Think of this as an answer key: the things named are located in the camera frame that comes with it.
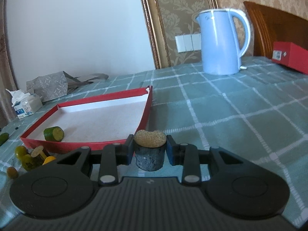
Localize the green tomato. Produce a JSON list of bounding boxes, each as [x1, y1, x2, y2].
[[21, 154, 39, 172], [15, 146, 29, 160]]

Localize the light blue electric kettle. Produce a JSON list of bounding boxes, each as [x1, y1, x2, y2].
[[196, 8, 251, 76]]

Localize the beige curtain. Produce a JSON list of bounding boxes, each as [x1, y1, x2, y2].
[[0, 0, 17, 128]]

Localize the black sugarcane piece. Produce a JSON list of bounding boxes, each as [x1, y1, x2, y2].
[[134, 130, 167, 172]]

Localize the green cucumber piece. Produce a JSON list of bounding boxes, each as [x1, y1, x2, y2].
[[0, 132, 9, 146], [43, 126, 64, 142]]

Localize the grey patterned paper bag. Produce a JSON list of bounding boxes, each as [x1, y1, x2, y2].
[[26, 71, 109, 102]]

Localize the red gift box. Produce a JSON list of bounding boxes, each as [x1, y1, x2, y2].
[[271, 42, 308, 74]]

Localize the white wall switch panel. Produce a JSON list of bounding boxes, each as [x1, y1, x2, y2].
[[175, 33, 201, 53]]

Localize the brown longan fruit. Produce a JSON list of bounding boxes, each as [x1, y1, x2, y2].
[[6, 166, 19, 179]]

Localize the dark sugarcane piece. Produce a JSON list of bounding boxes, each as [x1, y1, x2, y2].
[[31, 146, 50, 161]]

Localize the teal checked tablecloth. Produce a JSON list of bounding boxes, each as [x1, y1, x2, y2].
[[1, 57, 307, 227]]

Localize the red shallow box tray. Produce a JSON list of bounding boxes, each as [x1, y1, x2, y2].
[[20, 86, 153, 154]]

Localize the tissue paper pack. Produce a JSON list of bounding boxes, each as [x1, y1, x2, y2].
[[6, 89, 42, 119]]

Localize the gold wall frame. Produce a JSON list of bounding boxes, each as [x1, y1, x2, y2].
[[141, 0, 218, 69]]

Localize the yellow jackfruit piece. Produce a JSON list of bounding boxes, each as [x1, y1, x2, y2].
[[43, 156, 56, 165]]

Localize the green cucumber piece on table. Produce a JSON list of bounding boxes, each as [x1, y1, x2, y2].
[[0, 132, 9, 146]]

